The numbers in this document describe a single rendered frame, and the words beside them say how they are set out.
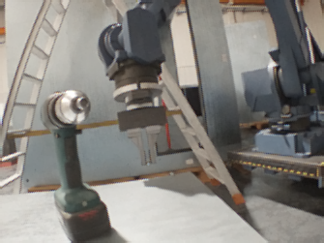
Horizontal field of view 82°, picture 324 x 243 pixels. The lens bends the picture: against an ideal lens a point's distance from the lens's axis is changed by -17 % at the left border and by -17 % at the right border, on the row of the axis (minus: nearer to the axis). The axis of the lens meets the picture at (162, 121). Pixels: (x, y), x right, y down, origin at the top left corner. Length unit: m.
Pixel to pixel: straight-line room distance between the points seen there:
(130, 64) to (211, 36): 2.06
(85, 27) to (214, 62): 1.48
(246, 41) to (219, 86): 4.27
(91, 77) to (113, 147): 0.78
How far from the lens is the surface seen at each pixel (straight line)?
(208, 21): 2.66
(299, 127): 1.77
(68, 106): 0.27
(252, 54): 6.59
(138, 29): 0.62
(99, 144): 2.41
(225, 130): 2.52
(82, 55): 2.51
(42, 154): 2.64
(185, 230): 0.35
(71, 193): 0.38
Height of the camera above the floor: 0.83
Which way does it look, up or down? 3 degrees down
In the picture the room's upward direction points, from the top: 8 degrees counter-clockwise
